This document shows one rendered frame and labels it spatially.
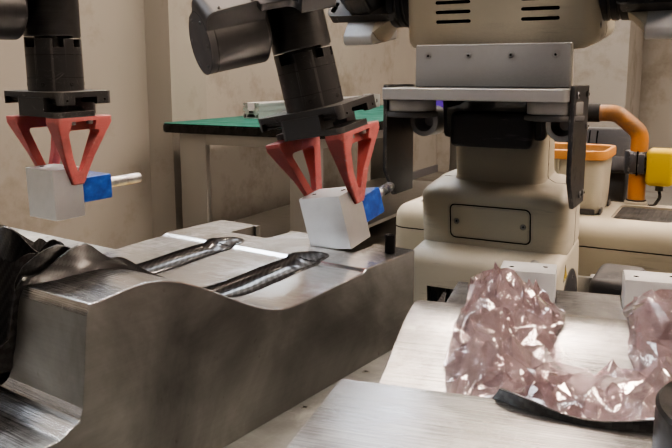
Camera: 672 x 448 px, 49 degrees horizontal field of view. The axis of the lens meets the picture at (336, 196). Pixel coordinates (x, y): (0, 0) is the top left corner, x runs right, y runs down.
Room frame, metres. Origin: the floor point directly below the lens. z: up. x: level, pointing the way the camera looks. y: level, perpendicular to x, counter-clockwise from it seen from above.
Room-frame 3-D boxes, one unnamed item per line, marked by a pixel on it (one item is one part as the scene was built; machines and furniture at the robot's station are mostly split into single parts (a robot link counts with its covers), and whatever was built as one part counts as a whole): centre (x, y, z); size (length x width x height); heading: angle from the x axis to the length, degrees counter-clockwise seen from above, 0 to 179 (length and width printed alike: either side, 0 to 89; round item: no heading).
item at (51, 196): (0.82, 0.28, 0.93); 0.13 x 0.05 x 0.05; 144
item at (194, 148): (4.72, -0.13, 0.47); 2.61 x 1.04 x 0.94; 152
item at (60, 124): (0.79, 0.29, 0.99); 0.07 x 0.07 x 0.09; 54
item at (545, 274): (0.71, -0.19, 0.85); 0.13 x 0.05 x 0.05; 162
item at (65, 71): (0.79, 0.30, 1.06); 0.10 x 0.07 x 0.07; 54
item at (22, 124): (0.80, 0.31, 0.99); 0.07 x 0.07 x 0.09; 54
